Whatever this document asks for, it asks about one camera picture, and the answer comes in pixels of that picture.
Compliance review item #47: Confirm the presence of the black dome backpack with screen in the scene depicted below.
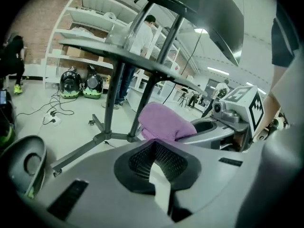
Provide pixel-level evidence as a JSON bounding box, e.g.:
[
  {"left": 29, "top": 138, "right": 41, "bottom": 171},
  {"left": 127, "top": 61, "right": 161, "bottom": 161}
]
[{"left": 0, "top": 88, "right": 18, "bottom": 153}]

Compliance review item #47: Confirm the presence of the white power strip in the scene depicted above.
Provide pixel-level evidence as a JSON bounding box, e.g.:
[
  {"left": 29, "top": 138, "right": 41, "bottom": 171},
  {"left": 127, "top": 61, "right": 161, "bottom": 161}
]
[{"left": 42, "top": 112, "right": 62, "bottom": 127}]

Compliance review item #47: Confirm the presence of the person's right forearm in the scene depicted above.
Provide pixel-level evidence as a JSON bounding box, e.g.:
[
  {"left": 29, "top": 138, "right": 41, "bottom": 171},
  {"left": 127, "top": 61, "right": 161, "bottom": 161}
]
[{"left": 259, "top": 89, "right": 282, "bottom": 137}]

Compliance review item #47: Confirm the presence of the cardboard box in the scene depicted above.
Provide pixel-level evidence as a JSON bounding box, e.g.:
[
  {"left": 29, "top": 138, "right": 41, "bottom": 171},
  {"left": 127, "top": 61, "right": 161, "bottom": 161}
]
[{"left": 66, "top": 46, "right": 105, "bottom": 63}]

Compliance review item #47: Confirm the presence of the dark translucent box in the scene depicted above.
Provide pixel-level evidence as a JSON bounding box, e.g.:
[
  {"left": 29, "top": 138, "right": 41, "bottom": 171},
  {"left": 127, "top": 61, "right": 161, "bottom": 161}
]
[{"left": 104, "top": 19, "right": 139, "bottom": 51}]

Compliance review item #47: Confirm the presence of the purple cloth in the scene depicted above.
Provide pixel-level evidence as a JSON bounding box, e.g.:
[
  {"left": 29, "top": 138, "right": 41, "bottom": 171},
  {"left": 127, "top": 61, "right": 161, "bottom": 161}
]
[{"left": 138, "top": 102, "right": 198, "bottom": 142}]

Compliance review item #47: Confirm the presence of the person's right hand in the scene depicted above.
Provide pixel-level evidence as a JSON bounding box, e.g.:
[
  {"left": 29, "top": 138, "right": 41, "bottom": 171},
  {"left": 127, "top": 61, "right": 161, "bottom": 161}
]
[{"left": 253, "top": 126, "right": 271, "bottom": 142}]

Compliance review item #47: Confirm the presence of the white shelving unit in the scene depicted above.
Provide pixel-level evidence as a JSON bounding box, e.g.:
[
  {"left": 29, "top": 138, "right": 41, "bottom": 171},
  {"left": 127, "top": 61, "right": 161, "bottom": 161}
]
[{"left": 42, "top": 0, "right": 187, "bottom": 115}]

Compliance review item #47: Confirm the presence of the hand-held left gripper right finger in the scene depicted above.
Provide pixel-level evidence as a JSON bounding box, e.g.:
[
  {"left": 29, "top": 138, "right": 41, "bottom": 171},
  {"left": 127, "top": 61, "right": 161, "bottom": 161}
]
[{"left": 154, "top": 138, "right": 247, "bottom": 214}]

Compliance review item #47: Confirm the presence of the person's striped shirt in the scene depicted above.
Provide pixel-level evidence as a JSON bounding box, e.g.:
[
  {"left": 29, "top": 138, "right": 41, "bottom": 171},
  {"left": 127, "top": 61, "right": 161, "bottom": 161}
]
[{"left": 271, "top": 2, "right": 301, "bottom": 68}]

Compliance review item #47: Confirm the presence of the black open dome case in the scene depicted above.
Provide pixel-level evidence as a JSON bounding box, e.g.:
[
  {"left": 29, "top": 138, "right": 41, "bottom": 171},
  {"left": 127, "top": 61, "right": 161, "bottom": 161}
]
[{"left": 6, "top": 134, "right": 48, "bottom": 199}]

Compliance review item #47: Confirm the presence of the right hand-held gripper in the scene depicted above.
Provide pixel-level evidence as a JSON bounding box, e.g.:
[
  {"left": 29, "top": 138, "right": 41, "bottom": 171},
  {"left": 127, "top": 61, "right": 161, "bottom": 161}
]
[{"left": 176, "top": 85, "right": 266, "bottom": 152}]

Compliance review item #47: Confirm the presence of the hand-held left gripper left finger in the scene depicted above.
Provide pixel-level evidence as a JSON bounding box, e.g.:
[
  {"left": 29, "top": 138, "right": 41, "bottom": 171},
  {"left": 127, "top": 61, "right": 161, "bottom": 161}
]
[{"left": 33, "top": 138, "right": 176, "bottom": 228}]

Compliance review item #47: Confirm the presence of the ceiling light bar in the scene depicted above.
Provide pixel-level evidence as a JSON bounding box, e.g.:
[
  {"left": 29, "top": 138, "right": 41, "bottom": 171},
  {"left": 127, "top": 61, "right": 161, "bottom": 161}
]
[
  {"left": 207, "top": 66, "right": 230, "bottom": 76},
  {"left": 245, "top": 81, "right": 267, "bottom": 94}
]

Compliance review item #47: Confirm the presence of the black cable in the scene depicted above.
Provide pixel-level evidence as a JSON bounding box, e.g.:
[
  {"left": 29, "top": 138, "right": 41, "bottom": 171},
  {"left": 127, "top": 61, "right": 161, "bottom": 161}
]
[
  {"left": 163, "top": 28, "right": 205, "bottom": 105},
  {"left": 16, "top": 90, "right": 75, "bottom": 119}
]

